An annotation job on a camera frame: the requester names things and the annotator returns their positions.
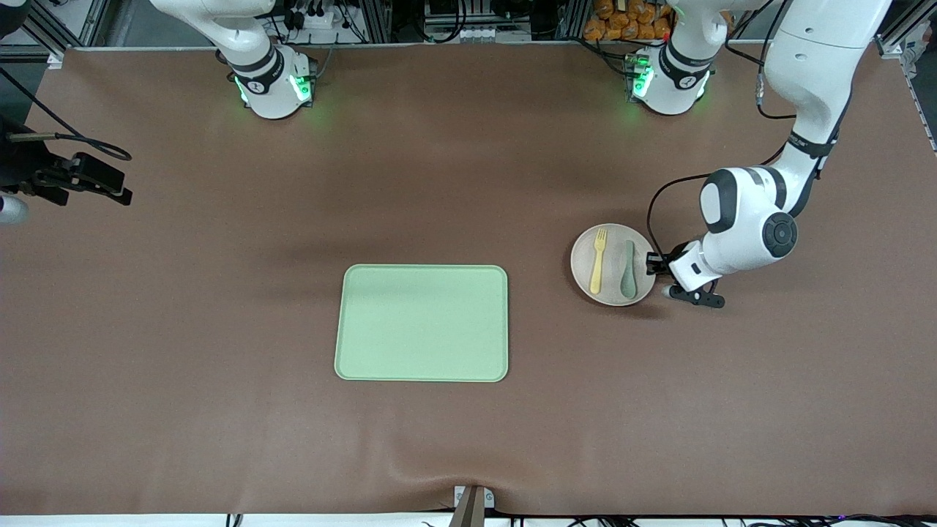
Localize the white power strip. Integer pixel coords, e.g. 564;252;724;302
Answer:
291;6;346;31

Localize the brown table mat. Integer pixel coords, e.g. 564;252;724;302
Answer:
0;42;937;517

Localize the metal table edge bracket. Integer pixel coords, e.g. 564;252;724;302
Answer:
452;485;496;527

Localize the orange packaged goods pile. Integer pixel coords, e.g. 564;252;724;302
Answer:
583;0;678;42

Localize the aluminium frame profile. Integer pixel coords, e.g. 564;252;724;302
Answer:
15;0;111;68
875;0;937;151

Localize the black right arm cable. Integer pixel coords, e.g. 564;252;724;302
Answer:
0;67;133;162

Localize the yellow plastic fork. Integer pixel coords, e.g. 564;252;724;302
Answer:
589;228;610;295

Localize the teal plastic spoon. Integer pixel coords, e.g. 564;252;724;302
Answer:
619;240;638;299

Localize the light green rectangular tray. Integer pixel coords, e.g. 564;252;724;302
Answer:
335;264;509;383

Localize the beige speckled round plate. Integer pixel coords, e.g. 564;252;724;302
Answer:
570;223;657;307

